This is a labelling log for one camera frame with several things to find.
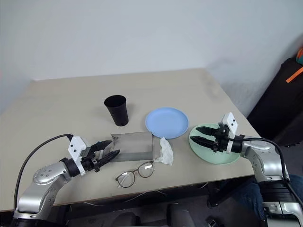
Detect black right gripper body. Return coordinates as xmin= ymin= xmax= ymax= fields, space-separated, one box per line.
xmin=212 ymin=123 xmax=232 ymax=153

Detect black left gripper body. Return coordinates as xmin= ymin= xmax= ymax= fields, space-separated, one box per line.
xmin=81 ymin=142 xmax=105 ymax=174

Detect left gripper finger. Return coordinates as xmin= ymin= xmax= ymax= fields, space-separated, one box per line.
xmin=95 ymin=149 xmax=121 ymax=167
xmin=91 ymin=140 xmax=113 ymax=153

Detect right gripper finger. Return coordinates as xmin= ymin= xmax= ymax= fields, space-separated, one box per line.
xmin=190 ymin=136 xmax=216 ymax=149
xmin=195 ymin=126 xmax=218 ymax=136

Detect green plate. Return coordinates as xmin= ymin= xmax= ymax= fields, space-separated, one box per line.
xmin=188 ymin=122 xmax=241 ymax=165

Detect grey glasses case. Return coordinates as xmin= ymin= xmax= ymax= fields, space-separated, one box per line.
xmin=111 ymin=131 xmax=157 ymax=163

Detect brown round eyeglasses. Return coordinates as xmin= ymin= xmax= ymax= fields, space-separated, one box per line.
xmin=115 ymin=160 xmax=155 ymax=189

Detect white tissue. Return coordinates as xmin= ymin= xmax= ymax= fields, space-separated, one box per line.
xmin=154 ymin=137 xmax=175 ymax=166

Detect black plastic cup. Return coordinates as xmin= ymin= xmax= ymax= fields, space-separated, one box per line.
xmin=104 ymin=95 xmax=129 ymax=127

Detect blue plate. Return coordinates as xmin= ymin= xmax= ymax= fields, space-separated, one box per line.
xmin=145 ymin=107 xmax=190 ymax=140

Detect black table leg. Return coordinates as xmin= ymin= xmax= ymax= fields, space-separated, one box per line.
xmin=206 ymin=176 xmax=252 ymax=208

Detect person's leg in jeans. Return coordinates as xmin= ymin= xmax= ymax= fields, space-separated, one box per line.
xmin=233 ymin=174 xmax=303 ymax=219

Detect large black case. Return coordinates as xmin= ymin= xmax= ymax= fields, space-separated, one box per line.
xmin=246 ymin=57 xmax=303 ymax=148

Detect small black floor device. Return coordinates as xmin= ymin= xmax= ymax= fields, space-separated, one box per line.
xmin=205 ymin=216 xmax=220 ymax=227

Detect large dark rounded shape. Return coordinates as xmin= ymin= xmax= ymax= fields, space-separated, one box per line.
xmin=166 ymin=203 xmax=191 ymax=227

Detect teal and orange bag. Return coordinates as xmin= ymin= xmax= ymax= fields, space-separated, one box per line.
xmin=295 ymin=47 xmax=303 ymax=66

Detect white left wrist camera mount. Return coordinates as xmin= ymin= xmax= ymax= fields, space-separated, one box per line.
xmin=67 ymin=135 xmax=87 ymax=176

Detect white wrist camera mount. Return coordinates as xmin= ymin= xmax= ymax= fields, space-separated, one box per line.
xmin=67 ymin=135 xmax=87 ymax=176
xmin=219 ymin=112 xmax=239 ymax=154

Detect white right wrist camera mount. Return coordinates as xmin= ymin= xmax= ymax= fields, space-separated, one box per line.
xmin=219 ymin=112 xmax=239 ymax=154

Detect white wires under table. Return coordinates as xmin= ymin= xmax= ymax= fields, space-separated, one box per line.
xmin=82 ymin=183 xmax=171 ymax=207

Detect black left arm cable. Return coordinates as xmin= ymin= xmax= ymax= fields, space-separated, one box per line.
xmin=13 ymin=133 xmax=74 ymax=210

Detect orange strap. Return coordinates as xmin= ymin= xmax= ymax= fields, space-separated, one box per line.
xmin=285 ymin=66 xmax=303 ymax=84

